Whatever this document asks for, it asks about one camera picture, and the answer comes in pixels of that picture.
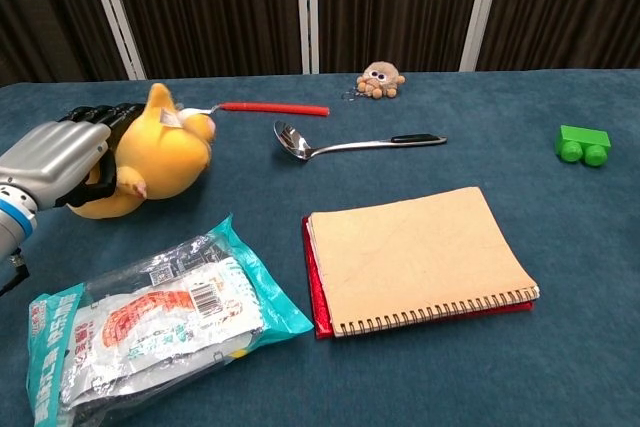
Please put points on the green toy building block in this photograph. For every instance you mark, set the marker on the green toy building block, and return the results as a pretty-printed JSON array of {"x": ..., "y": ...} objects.
[{"x": 584, "y": 143}]

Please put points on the spiral notebook with tan cover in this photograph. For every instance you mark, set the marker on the spiral notebook with tan cover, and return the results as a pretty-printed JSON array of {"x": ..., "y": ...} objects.
[{"x": 415, "y": 262}]

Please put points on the teal plastic snack bag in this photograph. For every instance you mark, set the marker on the teal plastic snack bag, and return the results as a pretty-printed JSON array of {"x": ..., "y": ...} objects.
[{"x": 160, "y": 317}]

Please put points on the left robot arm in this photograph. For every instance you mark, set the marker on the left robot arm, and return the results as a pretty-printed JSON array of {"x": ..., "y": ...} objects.
[{"x": 12, "y": 227}]

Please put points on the yellow plush toy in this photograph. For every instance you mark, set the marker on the yellow plush toy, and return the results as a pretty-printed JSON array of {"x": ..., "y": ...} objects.
[{"x": 160, "y": 162}]

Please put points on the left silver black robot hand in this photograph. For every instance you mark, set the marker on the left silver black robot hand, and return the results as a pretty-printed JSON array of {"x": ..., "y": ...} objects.
[{"x": 55, "y": 157}]

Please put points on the white partition frame post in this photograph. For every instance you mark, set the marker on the white partition frame post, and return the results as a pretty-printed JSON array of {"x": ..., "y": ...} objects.
[
  {"x": 307, "y": 7},
  {"x": 482, "y": 7},
  {"x": 112, "y": 7}
]

